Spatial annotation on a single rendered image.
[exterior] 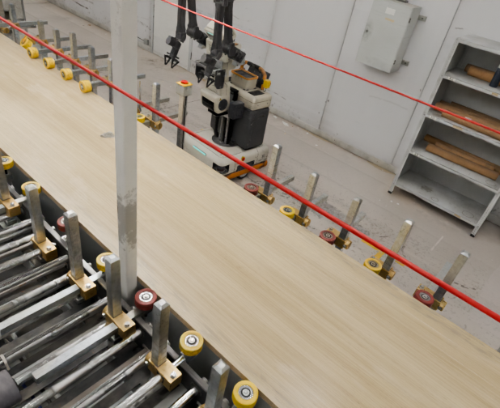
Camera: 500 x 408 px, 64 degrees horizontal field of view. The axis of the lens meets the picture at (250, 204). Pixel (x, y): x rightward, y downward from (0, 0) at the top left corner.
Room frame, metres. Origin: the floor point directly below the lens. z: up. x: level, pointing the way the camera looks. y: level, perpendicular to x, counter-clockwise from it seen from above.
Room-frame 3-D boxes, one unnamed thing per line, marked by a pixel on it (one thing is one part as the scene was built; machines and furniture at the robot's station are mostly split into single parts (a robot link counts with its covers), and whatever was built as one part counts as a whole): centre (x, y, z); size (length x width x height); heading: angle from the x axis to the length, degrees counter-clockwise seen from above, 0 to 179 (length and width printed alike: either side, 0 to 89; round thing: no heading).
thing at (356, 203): (1.62, -0.49, 0.87); 0.04 x 0.04 x 0.48; 55
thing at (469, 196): (3.59, -1.87, 0.78); 0.90 x 0.45 x 1.55; 55
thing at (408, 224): (1.48, -0.70, 0.90); 0.04 x 0.04 x 0.48; 55
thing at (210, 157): (3.55, 0.35, 0.16); 0.67 x 0.64 x 0.25; 141
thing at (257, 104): (3.62, 0.29, 0.59); 0.55 x 0.34 x 0.83; 51
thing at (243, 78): (3.63, 0.28, 0.87); 0.23 x 0.15 x 0.11; 51
